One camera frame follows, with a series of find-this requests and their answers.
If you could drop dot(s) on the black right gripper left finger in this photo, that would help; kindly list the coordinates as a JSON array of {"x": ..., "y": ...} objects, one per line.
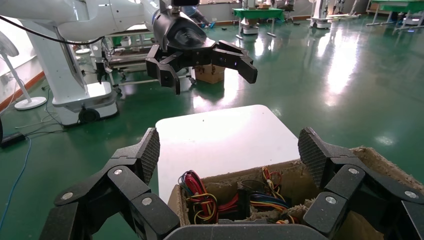
[{"x": 126, "y": 185}]

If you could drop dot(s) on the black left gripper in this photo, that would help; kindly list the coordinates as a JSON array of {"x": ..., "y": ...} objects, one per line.
[{"x": 182, "y": 36}]

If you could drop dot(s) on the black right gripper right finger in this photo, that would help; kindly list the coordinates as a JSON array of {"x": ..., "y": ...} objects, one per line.
[{"x": 348, "y": 185}]

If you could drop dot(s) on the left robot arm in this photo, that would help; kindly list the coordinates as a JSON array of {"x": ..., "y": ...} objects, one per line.
[{"x": 116, "y": 16}]

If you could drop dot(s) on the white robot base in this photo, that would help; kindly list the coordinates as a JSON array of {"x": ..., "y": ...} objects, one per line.
[{"x": 250, "y": 30}]

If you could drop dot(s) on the small brown cardboard box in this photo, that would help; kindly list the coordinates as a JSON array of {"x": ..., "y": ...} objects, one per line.
[{"x": 210, "y": 74}]

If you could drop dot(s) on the metal trolley rack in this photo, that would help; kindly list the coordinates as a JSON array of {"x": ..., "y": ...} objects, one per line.
[{"x": 129, "y": 58}]

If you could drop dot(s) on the green cloth table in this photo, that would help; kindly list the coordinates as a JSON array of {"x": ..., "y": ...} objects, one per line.
[
  {"x": 258, "y": 14},
  {"x": 404, "y": 6}
]

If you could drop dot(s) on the tall brown cardboard box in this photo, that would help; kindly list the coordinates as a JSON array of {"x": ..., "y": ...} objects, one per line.
[{"x": 225, "y": 179}]

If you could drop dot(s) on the white robot column and base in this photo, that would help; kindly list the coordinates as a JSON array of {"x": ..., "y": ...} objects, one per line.
[{"x": 66, "y": 82}]

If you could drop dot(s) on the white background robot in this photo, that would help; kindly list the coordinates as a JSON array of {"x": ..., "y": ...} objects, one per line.
[{"x": 319, "y": 21}]

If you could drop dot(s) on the white standing fan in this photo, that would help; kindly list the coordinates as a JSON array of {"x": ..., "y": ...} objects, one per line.
[{"x": 30, "y": 102}]

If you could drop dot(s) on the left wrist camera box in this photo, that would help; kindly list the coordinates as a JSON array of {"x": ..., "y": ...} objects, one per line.
[{"x": 185, "y": 2}]

